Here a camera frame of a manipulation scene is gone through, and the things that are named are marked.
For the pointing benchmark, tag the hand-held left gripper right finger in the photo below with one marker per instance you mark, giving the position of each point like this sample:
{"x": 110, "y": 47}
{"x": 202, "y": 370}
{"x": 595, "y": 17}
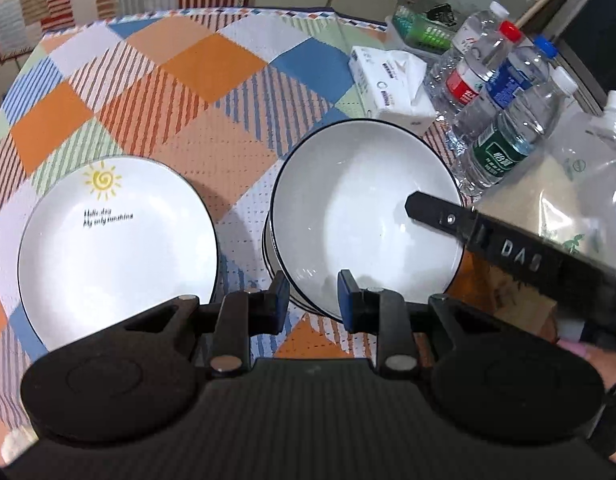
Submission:
{"x": 347, "y": 302}

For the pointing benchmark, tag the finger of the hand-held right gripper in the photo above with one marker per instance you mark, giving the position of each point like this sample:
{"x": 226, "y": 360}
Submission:
{"x": 438, "y": 215}

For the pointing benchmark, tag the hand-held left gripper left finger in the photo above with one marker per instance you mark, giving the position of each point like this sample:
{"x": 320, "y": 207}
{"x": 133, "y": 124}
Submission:
{"x": 279, "y": 310}

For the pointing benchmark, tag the white black-rimmed bowl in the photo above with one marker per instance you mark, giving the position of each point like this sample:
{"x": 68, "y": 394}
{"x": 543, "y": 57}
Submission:
{"x": 267, "y": 247}
{"x": 348, "y": 200}

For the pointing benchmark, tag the white sun print plate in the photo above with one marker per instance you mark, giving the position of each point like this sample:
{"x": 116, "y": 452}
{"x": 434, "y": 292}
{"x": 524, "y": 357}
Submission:
{"x": 112, "y": 260}

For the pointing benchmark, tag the person's right hand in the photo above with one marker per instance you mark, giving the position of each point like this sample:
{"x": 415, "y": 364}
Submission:
{"x": 605, "y": 367}

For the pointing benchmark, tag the green label water bottle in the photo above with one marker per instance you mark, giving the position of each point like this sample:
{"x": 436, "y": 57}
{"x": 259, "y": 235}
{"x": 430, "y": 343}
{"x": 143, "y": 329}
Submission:
{"x": 498, "y": 155}

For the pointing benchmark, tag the large clear plastic jug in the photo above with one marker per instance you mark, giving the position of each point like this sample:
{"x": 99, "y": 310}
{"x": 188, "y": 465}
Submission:
{"x": 588, "y": 170}

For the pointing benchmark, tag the red label water bottle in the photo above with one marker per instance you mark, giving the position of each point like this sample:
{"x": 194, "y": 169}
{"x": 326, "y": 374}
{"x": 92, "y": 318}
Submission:
{"x": 460, "y": 87}

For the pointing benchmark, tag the white tissue pack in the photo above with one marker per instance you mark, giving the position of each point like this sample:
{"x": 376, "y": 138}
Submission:
{"x": 388, "y": 90}

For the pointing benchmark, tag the blue label water bottle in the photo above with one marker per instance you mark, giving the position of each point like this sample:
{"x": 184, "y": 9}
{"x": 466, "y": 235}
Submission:
{"x": 510, "y": 80}

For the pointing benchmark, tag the green plastic basket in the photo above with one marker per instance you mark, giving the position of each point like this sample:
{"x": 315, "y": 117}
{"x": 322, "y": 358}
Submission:
{"x": 420, "y": 30}

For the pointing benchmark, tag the clear white cap water bottle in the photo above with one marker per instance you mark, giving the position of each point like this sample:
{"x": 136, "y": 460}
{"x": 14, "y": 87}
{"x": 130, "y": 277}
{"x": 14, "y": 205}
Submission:
{"x": 480, "y": 30}

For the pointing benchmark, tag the small black object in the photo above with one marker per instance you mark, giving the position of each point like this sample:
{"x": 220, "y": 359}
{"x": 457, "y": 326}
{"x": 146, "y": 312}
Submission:
{"x": 442, "y": 14}

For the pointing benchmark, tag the patchwork tablecloth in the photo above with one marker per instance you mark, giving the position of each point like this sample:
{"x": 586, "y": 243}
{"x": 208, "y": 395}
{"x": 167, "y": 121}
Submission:
{"x": 162, "y": 90}

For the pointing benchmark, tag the patchwork striped cabinet cloth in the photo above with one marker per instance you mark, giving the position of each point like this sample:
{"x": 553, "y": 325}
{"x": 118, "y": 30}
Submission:
{"x": 87, "y": 0}

